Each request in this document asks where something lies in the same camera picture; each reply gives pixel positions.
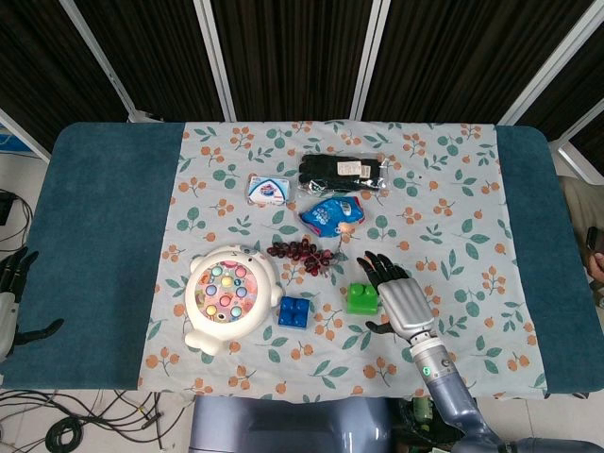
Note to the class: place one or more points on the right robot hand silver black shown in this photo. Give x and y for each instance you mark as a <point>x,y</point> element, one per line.
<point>406,302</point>

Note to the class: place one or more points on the teal table cover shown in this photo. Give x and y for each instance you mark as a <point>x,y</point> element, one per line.
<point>104,236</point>

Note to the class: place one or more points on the dark red grape bunch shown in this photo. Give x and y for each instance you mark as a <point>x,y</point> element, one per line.
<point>302,252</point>

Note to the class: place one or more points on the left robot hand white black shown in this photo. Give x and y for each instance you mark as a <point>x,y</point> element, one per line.
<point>8,311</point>

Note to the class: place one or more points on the right robot arm blue grey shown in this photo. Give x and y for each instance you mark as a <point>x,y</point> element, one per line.
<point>448,396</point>

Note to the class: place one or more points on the floral tablecloth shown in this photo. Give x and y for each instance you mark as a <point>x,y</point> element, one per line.
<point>448,226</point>

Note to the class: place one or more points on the white fish-shaped fishing toy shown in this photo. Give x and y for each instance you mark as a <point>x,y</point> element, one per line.
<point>226,295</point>

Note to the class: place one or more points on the blue grey robot torso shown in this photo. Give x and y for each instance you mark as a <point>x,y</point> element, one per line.
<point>283,424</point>

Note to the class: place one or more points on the black phone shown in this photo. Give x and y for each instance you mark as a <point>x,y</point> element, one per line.
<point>592,238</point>

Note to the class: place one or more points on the blue toy block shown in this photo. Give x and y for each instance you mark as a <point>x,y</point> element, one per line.
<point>293,312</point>

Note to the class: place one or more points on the person's khaki trousers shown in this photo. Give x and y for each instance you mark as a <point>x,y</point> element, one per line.
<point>578,203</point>

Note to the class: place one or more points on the person's hand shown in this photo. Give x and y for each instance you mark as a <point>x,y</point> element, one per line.
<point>599,269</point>

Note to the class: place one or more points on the green device under table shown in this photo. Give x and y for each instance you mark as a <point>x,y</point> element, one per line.
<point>421,415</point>

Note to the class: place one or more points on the green toy block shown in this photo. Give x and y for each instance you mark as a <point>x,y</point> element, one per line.
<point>362,299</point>

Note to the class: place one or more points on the black gloves in clear package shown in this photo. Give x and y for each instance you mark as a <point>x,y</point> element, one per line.
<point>340,172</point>

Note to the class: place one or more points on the white tissue pack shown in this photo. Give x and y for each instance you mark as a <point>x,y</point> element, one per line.
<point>268,189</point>

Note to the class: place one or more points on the dark partition panel white frame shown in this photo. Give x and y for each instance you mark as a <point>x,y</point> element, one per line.
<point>453,61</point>
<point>42,71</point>
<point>292,56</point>
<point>156,56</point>
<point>571,104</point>

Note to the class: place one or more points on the blue snack packet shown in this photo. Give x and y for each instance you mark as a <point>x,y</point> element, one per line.
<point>330,214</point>

